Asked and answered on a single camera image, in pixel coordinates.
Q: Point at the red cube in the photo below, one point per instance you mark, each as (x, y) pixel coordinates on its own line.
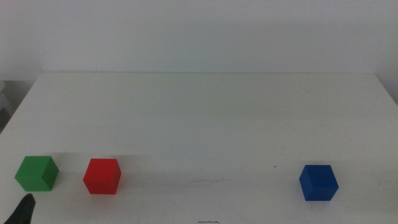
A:
(101, 177)

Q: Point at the blue cube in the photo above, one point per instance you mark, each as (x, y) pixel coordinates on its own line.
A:
(317, 183)

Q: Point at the green cube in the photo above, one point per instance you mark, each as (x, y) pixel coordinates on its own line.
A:
(35, 174)

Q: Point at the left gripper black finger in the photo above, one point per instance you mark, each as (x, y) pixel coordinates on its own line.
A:
(25, 210)

